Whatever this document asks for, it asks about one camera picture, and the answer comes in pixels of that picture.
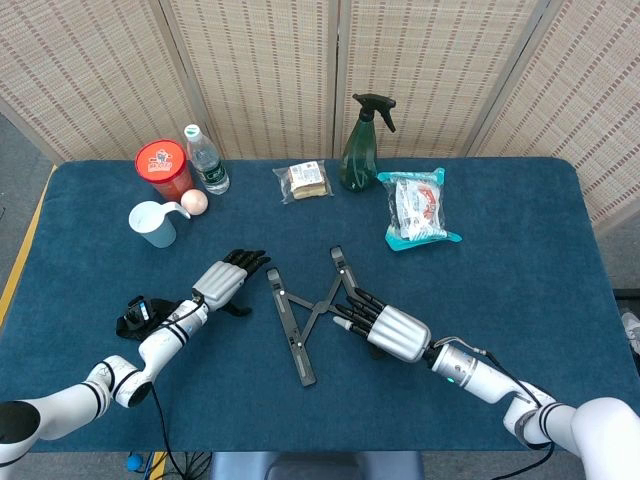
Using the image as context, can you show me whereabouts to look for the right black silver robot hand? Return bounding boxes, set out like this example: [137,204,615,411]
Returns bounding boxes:
[332,287,432,364]

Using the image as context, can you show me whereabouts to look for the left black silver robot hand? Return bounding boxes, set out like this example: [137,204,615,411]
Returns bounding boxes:
[191,248,272,317]

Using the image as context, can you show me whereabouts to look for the black folding laptop stand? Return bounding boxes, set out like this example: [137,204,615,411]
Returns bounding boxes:
[266,244,389,387]

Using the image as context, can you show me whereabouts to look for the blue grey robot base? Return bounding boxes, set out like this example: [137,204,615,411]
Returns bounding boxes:
[208,451,425,480]

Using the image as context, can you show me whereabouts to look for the peach coloured ball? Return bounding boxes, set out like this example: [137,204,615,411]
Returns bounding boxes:
[180,188,209,218]

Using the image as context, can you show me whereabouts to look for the clear plastic water bottle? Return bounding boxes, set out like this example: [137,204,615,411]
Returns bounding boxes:
[183,123,232,196]

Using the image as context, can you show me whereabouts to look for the blue table cloth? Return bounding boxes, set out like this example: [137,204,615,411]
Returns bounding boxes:
[0,157,629,454]

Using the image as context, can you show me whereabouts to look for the teal snack package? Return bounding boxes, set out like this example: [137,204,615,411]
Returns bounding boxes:
[376,167,464,253]

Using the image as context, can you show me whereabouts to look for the plastic wrapped sandwich cake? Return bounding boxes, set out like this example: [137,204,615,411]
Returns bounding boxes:
[272,159,335,206]

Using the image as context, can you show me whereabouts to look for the red orange lidded tub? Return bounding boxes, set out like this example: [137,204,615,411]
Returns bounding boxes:
[134,138,196,203]

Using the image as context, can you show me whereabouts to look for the green spray bottle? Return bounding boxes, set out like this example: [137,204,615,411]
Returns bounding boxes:
[338,92,398,193]

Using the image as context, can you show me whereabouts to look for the bamboo folding screen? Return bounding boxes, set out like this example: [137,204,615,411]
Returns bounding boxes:
[0,0,640,236]

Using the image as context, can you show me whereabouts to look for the grey sneaker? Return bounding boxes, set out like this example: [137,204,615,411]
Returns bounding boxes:
[621,308,640,356]

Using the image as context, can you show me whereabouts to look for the light blue handled cup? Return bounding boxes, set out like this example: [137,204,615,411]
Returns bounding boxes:
[127,200,193,250]

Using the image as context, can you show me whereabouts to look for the black strap bundle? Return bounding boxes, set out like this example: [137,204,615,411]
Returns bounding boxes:
[115,295,189,344]

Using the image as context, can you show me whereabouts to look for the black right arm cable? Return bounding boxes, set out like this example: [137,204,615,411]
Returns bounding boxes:
[433,337,557,452]

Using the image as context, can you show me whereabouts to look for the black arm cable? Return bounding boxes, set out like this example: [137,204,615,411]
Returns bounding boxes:
[148,295,184,480]
[433,337,557,452]

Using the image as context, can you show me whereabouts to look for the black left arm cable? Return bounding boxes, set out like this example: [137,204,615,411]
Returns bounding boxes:
[148,295,184,480]

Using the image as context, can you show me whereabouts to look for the black floor cables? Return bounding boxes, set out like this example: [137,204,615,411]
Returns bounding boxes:
[142,451,214,480]

